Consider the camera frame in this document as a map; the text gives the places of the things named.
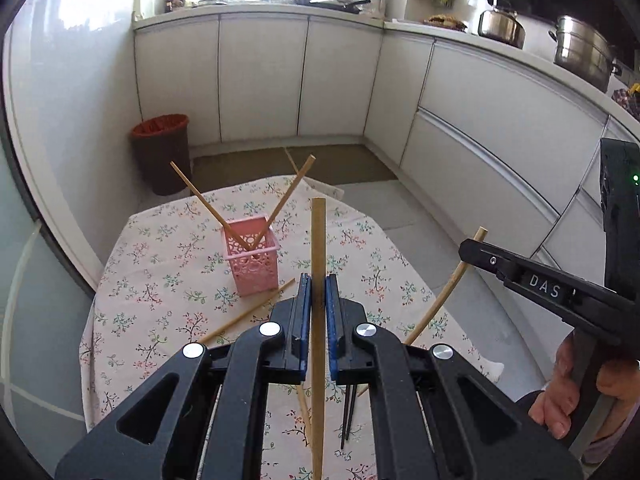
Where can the plate of food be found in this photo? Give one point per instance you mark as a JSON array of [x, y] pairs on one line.
[[445, 21]]

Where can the patterned cloth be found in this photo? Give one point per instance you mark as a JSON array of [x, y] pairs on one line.
[[627, 100]]

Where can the steel stockpot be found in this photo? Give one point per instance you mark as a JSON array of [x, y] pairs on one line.
[[582, 52]]

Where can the dark cloth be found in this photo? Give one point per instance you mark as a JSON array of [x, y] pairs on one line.
[[530, 397]]

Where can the wooden chopstick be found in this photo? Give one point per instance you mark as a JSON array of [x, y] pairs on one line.
[[442, 297], [305, 420], [250, 312], [318, 240], [205, 199], [287, 195]]

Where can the black frying pan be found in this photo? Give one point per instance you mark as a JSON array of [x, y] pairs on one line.
[[340, 4]]

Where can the floral tablecloth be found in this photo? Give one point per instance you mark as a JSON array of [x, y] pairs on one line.
[[165, 285]]

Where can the pink perforated utensil basket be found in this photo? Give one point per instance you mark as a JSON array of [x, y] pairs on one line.
[[252, 270]]

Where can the brown floor mat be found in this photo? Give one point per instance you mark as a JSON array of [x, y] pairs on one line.
[[350, 162]]

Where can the white kitchen cabinet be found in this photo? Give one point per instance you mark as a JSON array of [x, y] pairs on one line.
[[475, 110]]

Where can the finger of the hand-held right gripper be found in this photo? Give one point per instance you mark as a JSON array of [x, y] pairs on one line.
[[545, 287]]

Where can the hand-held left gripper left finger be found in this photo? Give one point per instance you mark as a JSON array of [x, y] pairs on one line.
[[302, 310]]

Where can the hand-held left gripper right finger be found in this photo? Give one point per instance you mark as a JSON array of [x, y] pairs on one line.
[[331, 310]]

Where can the brown trash bin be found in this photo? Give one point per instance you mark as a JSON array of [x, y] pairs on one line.
[[162, 155]]

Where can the steel kettle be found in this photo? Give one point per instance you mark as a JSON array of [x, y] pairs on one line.
[[500, 25]]

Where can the person's right hand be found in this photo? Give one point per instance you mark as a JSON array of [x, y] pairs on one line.
[[555, 405]]

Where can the purple clothing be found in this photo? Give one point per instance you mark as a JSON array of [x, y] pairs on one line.
[[615, 440]]

